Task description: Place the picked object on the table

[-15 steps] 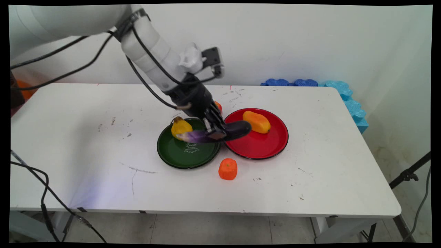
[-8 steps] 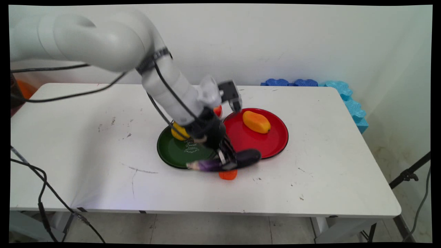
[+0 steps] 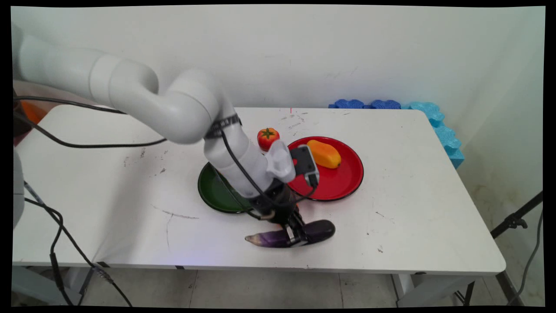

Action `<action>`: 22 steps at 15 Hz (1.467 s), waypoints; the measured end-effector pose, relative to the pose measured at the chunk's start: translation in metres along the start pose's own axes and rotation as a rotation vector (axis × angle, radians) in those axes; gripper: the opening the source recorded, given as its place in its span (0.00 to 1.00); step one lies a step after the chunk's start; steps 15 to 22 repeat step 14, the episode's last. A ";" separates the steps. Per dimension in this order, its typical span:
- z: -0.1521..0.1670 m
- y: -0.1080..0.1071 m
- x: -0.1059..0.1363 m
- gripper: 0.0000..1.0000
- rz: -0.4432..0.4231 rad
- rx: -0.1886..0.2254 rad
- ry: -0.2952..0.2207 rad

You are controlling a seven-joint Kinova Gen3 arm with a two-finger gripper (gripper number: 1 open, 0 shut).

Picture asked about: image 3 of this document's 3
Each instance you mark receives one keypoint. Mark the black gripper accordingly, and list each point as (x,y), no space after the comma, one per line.
(280,200)

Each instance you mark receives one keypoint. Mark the purple toy eggplant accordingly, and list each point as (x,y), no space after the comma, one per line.
(271,238)

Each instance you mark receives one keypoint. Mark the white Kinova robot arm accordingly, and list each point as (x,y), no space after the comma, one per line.
(173,108)

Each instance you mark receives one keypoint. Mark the red round plate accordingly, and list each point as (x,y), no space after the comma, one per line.
(336,184)

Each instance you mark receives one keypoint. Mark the orange yellow toy mango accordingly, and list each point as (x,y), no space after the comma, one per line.
(325,154)

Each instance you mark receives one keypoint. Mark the dark green round plate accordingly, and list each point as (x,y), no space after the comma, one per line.
(215,193)

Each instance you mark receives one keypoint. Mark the red toy tomato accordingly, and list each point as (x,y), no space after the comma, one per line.
(267,138)

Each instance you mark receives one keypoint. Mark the dark blue foam piece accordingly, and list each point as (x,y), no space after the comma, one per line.
(347,104)
(385,104)

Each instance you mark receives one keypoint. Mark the white table leg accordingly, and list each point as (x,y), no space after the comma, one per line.
(428,290)

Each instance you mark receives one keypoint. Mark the light blue foam piece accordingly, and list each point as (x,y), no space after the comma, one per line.
(445,137)

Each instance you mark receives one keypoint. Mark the black tripod stand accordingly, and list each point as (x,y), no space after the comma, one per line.
(514,219)

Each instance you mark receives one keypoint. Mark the grey table leg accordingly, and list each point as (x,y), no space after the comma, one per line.
(39,284)

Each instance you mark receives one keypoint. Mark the orange object behind table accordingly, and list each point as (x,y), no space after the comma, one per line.
(32,112)

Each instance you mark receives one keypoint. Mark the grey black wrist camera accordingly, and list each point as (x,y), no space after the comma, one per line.
(305,163)

